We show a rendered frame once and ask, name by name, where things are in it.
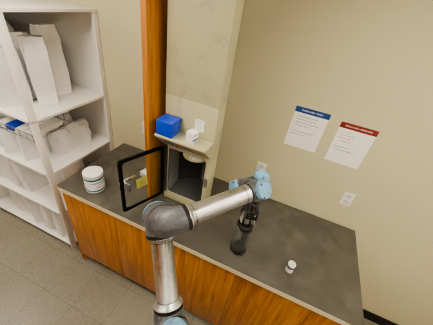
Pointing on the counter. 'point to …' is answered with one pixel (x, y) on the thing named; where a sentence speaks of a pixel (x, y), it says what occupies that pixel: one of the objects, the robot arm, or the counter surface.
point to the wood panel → (153, 65)
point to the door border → (120, 180)
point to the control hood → (206, 149)
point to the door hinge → (165, 166)
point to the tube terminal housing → (187, 122)
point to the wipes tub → (93, 179)
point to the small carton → (192, 136)
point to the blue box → (168, 126)
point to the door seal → (122, 177)
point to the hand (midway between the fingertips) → (246, 220)
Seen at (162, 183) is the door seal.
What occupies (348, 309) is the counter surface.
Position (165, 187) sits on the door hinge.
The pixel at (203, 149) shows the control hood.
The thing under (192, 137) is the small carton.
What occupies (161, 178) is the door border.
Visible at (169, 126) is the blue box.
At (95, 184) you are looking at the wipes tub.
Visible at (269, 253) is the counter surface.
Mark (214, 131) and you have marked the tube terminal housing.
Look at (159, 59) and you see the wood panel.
